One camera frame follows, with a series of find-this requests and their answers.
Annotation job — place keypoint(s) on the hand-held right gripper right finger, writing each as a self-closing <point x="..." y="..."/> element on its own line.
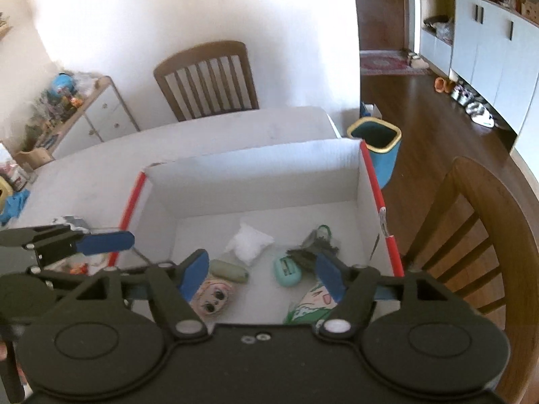
<point x="330" y="277"/>

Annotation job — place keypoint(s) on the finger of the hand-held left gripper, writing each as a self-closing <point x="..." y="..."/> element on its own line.
<point x="63" y="274"/>
<point x="105" y="242"/>

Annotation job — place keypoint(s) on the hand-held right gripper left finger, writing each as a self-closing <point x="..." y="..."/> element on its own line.
<point x="196" y="271"/>

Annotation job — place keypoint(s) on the red dragon toy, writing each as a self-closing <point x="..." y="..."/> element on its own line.
<point x="79" y="268"/>

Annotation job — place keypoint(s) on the pink anime face badge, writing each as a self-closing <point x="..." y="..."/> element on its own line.
<point x="212" y="298"/>

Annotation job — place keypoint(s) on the olive green oval pouch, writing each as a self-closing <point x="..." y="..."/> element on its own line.
<point x="229" y="271"/>

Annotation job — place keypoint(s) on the green cartoon pouch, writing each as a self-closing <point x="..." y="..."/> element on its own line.
<point x="309" y="305"/>

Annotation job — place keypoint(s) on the dark plastic packet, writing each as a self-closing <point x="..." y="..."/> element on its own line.
<point x="307" y="250"/>

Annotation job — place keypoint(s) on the small teal case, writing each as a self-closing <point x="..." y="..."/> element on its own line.
<point x="286" y="272"/>

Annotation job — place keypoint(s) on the white pillow packet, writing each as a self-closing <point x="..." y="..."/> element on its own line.
<point x="248" y="242"/>

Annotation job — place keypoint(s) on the red shoe box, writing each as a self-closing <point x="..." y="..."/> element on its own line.
<point x="261" y="181"/>

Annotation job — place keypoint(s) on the blue cloth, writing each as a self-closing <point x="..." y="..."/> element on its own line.
<point x="14" y="206"/>

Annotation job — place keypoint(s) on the wooden bear shaped holder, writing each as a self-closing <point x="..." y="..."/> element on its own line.
<point x="36" y="158"/>

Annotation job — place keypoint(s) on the white wooden sideboard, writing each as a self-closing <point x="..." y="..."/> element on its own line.
<point x="105" y="113"/>

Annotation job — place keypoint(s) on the teal trash bin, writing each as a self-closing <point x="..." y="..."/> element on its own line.
<point x="379" y="151"/>

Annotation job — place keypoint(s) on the wooden slat back chair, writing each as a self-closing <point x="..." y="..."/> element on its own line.
<point x="476" y="235"/>
<point x="206" y="80"/>

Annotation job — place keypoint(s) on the blue globe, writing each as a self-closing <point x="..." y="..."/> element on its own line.
<point x="62" y="86"/>

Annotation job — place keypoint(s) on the red patterned rug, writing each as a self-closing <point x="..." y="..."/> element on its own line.
<point x="387" y="63"/>

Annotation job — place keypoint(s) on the row of shoes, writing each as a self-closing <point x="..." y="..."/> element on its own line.
<point x="471" y="103"/>

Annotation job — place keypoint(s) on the dark wooden door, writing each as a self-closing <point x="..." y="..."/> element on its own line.
<point x="379" y="4"/>

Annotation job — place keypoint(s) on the white wall cabinet unit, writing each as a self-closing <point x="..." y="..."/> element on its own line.
<point x="488" y="42"/>

